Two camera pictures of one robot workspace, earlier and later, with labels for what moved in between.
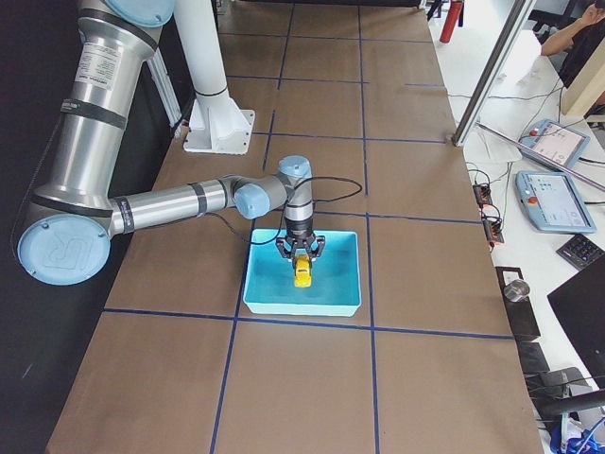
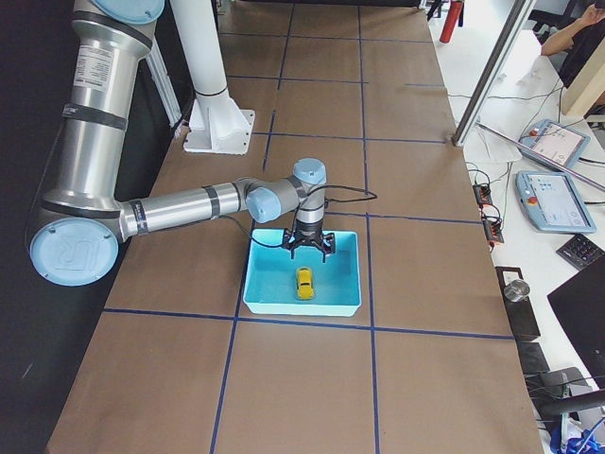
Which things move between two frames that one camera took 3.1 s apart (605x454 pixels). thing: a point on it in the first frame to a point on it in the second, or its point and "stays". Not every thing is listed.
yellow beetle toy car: [302, 271] to [305, 287]
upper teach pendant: [557, 141] stays
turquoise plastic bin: [336, 277] stays
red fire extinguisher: [452, 17] stays
